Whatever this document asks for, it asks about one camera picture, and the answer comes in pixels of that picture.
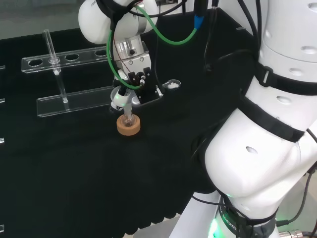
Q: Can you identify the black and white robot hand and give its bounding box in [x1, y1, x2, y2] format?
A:
[109, 49, 164, 111]

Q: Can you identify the translucent plastic funnel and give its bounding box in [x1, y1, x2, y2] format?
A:
[123, 103, 134, 122]

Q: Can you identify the glass weighing funnel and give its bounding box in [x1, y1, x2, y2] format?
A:
[161, 79, 182, 91]

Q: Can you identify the small round-bottom glass flask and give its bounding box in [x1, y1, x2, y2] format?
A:
[123, 115, 136, 127]

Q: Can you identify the clear acrylic funnel stand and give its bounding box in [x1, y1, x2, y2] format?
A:
[21, 29, 117, 118]

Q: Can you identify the black bench cloth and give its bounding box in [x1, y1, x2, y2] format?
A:
[0, 7, 261, 236]

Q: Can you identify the green cable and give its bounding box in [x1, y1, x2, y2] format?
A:
[106, 4, 206, 90]

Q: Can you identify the cork ring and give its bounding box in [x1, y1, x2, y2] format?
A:
[116, 114, 142, 136]

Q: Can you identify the black cable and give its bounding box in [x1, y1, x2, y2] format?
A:
[202, 0, 220, 72]

